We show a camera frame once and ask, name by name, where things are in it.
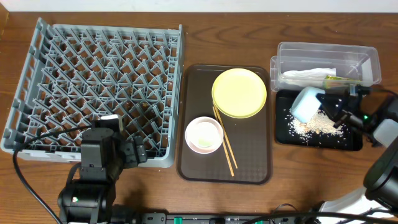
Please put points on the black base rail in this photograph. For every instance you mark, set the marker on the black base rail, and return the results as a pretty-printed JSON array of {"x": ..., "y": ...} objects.
[{"x": 202, "y": 218}]

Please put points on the clear plastic waste bin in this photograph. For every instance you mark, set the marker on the clear plastic waste bin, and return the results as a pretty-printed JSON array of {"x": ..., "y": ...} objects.
[{"x": 350, "y": 61}]

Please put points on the green yellow snack wrapper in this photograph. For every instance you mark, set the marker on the green yellow snack wrapper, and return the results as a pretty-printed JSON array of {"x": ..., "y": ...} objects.
[{"x": 330, "y": 82}]

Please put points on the spilled rice pile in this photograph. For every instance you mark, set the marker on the spilled rice pile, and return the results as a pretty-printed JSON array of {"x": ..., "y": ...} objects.
[{"x": 319, "y": 125}]

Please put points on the black rectangular tray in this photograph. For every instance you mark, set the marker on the black rectangular tray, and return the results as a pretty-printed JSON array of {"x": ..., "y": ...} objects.
[{"x": 350, "y": 140}]

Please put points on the light blue bowl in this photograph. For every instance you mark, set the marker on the light blue bowl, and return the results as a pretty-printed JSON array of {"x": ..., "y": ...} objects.
[{"x": 306, "y": 104}]

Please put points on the left wooden chopstick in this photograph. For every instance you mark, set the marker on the left wooden chopstick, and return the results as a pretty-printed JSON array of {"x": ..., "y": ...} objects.
[{"x": 223, "y": 141}]

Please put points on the white napkin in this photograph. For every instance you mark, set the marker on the white napkin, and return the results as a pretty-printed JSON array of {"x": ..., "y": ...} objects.
[{"x": 313, "y": 77}]

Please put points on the grey plastic dish rack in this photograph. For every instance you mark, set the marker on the grey plastic dish rack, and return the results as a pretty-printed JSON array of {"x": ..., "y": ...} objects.
[{"x": 74, "y": 74}]

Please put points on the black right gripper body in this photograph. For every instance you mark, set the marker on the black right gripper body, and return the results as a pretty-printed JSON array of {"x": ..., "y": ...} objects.
[{"x": 356, "y": 111}]

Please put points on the yellow round plate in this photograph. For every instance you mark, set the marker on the yellow round plate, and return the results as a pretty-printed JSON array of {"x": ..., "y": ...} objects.
[{"x": 239, "y": 93}]

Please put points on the brown plastic serving tray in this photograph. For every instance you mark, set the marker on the brown plastic serving tray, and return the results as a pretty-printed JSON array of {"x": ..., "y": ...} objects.
[{"x": 251, "y": 138}]

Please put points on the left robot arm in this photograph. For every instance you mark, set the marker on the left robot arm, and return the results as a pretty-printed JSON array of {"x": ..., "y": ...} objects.
[{"x": 90, "y": 190}]

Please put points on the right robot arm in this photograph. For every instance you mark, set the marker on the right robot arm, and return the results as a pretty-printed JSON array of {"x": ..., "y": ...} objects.
[{"x": 378, "y": 195}]

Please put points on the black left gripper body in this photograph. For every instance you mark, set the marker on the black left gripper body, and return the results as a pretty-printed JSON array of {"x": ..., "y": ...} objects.
[{"x": 137, "y": 149}]

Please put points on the pink shallow bowl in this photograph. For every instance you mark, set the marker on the pink shallow bowl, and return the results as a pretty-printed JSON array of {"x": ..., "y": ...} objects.
[{"x": 204, "y": 135}]

